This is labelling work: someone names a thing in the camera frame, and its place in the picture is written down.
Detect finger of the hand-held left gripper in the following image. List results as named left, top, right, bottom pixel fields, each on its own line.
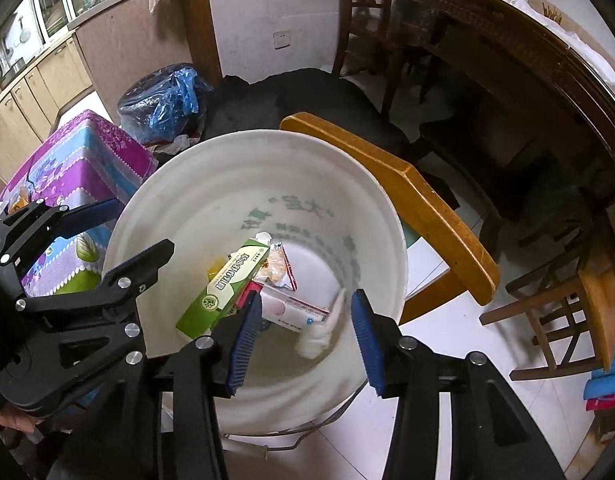
left=0, top=197, right=124, bottom=273
left=14, top=239, right=176, bottom=320

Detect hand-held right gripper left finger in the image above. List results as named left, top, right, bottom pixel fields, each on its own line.
left=47, top=291, right=264, bottom=480

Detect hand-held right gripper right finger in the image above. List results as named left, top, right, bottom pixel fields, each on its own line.
left=351, top=288, right=571, bottom=480

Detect white tissue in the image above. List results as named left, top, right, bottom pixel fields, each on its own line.
left=293, top=287, right=348, bottom=359

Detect white box red label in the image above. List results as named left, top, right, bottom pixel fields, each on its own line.
left=242, top=282, right=338, bottom=331

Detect long green carton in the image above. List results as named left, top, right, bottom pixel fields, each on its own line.
left=176, top=232, right=273, bottom=340

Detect orange white snack wrapper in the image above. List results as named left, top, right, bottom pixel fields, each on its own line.
left=260, top=241, right=298, bottom=291

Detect white plastic bucket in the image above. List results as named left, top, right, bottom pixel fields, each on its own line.
left=101, top=130, right=408, bottom=456

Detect blue trash bag bin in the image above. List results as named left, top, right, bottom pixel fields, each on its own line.
left=117, top=62, right=214, bottom=148

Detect person's left hand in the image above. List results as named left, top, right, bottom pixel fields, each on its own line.
left=0, top=402, right=40, bottom=432

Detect table with striped floral cloth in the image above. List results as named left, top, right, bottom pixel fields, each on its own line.
left=0, top=109, right=158, bottom=301

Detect beige base cabinets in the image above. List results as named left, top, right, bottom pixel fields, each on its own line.
left=0, top=35, right=95, bottom=181

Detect small yellow wooden chair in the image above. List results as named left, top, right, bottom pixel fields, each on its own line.
left=280, top=112, right=501, bottom=326

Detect beige counter cabinet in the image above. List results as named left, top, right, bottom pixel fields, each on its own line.
left=70, top=0, right=193, bottom=126

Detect wooden stool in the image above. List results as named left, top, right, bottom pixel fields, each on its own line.
left=480, top=240, right=615, bottom=381

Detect dark wooden table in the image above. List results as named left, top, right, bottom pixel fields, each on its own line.
left=387, top=0, right=615, bottom=221

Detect dark wooden chair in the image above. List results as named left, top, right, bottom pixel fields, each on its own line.
left=332, top=0, right=428, bottom=116

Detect white plastic bags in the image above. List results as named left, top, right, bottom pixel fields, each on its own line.
left=512, top=0, right=615, bottom=91

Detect round beige board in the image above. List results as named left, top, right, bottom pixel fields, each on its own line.
left=527, top=0, right=583, bottom=36

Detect brown wooden door frame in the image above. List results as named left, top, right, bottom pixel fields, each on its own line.
left=180, top=0, right=224, bottom=86

